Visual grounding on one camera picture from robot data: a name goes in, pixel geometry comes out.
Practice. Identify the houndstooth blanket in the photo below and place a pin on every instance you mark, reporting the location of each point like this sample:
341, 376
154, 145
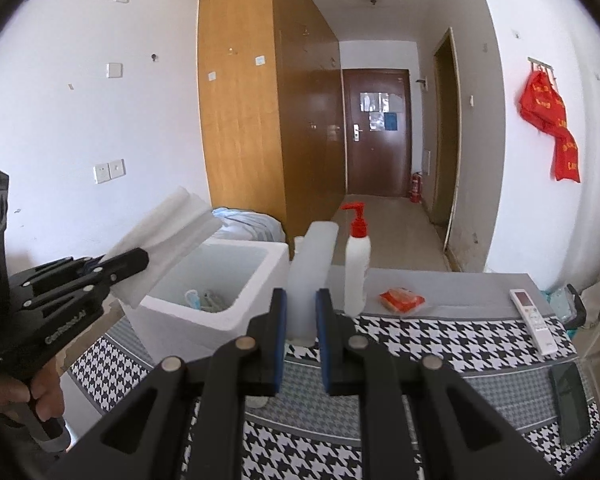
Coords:
480, 340

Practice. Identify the wooden doorway frame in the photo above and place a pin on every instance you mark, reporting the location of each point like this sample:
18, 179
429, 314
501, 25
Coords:
445, 160

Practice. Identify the wooden wardrobe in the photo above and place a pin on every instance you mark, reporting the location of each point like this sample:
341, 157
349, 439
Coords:
240, 110

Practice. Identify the white foam box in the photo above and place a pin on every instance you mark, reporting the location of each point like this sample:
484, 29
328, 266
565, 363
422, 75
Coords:
205, 330

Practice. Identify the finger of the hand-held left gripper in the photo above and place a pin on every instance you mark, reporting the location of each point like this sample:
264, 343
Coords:
125, 262
55, 270

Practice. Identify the person's left hand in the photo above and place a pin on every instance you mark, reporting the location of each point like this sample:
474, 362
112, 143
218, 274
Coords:
47, 395

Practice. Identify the dark brown entry door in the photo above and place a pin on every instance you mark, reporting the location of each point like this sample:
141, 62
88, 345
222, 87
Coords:
375, 170

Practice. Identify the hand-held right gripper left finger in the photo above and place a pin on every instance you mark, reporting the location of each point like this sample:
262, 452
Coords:
280, 330

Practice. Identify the blue door notice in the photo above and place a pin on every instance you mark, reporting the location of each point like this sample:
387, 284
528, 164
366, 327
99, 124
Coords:
390, 121

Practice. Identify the white door notice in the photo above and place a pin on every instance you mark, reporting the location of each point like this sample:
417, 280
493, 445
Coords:
377, 100

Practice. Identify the translucent plastic bottle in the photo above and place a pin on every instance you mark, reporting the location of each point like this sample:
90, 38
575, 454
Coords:
310, 270

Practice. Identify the white remote control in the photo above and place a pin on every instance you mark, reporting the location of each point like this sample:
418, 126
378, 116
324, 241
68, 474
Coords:
532, 320

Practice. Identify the red snack packet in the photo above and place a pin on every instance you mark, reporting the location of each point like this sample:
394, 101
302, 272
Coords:
402, 301

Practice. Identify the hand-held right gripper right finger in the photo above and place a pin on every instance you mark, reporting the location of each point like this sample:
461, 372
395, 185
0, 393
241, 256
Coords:
322, 330

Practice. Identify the red fire extinguisher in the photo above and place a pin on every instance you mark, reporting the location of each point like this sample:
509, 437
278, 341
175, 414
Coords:
416, 187

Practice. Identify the white wall socket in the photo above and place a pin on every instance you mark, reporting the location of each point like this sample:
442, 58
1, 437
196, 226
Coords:
102, 173
117, 169

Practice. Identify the light blue bedding pile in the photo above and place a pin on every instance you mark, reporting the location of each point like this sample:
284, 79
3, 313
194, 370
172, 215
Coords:
252, 227

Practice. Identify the white pump bottle red top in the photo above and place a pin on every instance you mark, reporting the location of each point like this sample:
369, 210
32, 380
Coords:
357, 270

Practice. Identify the black smartphone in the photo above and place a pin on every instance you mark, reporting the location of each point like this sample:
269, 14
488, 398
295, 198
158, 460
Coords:
570, 405

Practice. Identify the red hanging cloth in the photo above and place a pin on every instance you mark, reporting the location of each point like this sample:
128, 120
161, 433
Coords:
545, 110

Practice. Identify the white foam sheet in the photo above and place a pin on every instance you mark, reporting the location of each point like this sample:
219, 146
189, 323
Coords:
170, 230

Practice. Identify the metal wall hook rack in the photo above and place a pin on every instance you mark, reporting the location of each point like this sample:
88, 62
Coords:
541, 65

